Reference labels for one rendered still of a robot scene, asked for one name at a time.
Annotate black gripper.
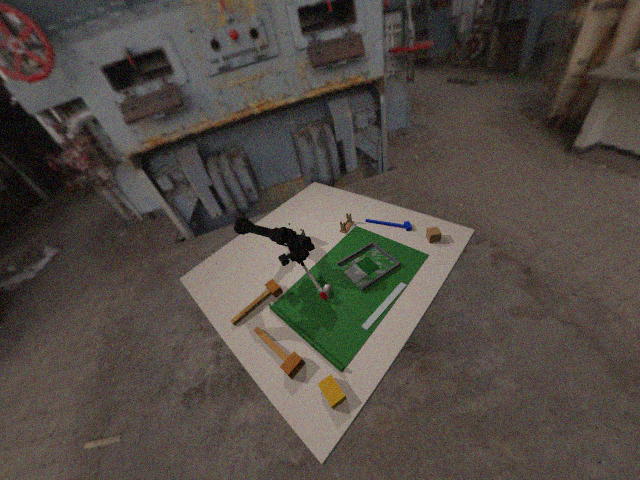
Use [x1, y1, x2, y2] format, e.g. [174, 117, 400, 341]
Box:
[278, 242, 315, 266]

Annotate green mat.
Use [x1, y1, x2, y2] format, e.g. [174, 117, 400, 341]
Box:
[269, 226, 429, 372]

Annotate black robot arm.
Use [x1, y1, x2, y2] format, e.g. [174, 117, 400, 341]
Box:
[234, 216, 311, 262]

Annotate grey flat bar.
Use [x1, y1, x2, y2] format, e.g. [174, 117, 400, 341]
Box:
[361, 281, 407, 331]

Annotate yellow rectangular block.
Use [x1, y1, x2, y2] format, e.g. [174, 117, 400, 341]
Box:
[318, 374, 347, 409]

